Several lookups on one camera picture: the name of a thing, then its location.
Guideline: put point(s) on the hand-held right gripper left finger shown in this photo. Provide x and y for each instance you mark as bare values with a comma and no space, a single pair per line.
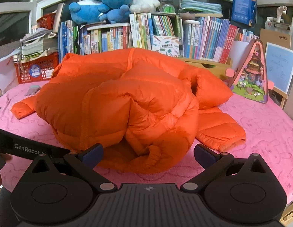
94,155

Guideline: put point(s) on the row of colourful children's books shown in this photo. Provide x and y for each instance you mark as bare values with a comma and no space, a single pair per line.
106,40

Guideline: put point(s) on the beige leaning board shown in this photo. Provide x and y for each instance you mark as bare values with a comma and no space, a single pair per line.
58,17

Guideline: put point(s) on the white pipe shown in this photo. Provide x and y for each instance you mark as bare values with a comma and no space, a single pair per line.
280,11

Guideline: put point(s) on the small red plastic basket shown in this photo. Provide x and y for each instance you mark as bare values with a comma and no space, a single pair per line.
47,21

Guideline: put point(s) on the small grey plush toy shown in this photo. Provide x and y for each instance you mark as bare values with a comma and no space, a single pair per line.
33,89

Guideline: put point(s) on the row of green white books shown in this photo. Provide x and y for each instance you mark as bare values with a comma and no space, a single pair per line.
141,30

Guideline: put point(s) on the row of pastel spine books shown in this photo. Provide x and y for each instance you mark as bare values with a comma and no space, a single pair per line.
207,40

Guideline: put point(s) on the wooden drawer organizer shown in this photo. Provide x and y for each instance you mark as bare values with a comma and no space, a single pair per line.
207,68

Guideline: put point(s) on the pink triangular dollhouse toy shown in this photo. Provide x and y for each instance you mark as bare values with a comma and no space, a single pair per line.
252,75

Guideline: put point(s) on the white paper sheet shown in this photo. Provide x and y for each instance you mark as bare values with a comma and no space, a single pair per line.
4,75

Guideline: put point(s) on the stack of teal folders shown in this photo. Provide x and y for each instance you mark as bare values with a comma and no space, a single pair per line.
200,6

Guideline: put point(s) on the row of small colourful books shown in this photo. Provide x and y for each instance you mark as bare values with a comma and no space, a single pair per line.
248,35

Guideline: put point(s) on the stack of papers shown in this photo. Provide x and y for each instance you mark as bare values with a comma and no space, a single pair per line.
37,45

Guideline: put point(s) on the wooden easel with blue sheet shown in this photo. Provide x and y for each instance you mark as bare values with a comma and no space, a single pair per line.
280,66

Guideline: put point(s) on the red plastic crate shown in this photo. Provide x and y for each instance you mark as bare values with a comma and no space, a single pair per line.
37,68

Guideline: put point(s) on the blue cardboard box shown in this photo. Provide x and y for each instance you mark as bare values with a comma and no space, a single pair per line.
243,7

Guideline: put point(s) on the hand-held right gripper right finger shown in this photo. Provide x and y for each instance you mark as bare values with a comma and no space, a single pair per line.
203,155

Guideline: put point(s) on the white shelf board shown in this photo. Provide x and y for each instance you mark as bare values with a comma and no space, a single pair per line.
108,26

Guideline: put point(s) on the brown cardboard box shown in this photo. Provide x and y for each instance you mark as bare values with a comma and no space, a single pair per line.
276,36

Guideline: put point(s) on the row of tall blue books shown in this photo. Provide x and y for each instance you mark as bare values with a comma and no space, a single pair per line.
66,37

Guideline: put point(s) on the white pencil print box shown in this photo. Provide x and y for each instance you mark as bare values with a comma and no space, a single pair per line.
165,46

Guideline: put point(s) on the orange puffer jacket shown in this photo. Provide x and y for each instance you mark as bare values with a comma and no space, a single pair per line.
113,99

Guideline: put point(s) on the green round toy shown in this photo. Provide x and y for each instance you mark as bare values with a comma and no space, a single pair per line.
168,8

